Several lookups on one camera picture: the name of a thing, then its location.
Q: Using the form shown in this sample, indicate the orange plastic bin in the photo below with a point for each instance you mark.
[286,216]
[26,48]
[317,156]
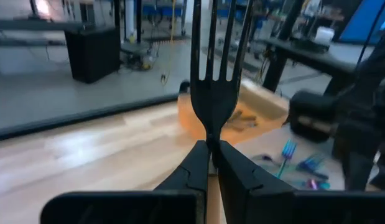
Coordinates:
[187,115]

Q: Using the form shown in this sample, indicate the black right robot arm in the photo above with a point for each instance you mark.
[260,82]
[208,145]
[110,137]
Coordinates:
[360,124]

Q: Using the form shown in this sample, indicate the blue-screen monitor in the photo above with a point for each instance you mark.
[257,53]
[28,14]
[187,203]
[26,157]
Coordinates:
[363,21]

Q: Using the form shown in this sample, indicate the clear plastic bin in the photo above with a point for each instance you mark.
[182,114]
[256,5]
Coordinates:
[270,143]

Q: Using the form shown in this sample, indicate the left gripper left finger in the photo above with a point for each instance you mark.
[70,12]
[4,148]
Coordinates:
[192,174]

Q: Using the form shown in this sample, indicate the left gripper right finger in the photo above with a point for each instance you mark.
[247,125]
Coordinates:
[239,186]

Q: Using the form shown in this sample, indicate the black floor cabinet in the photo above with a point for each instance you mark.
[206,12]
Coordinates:
[92,56]

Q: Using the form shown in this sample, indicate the white roll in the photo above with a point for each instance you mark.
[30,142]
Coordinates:
[324,35]

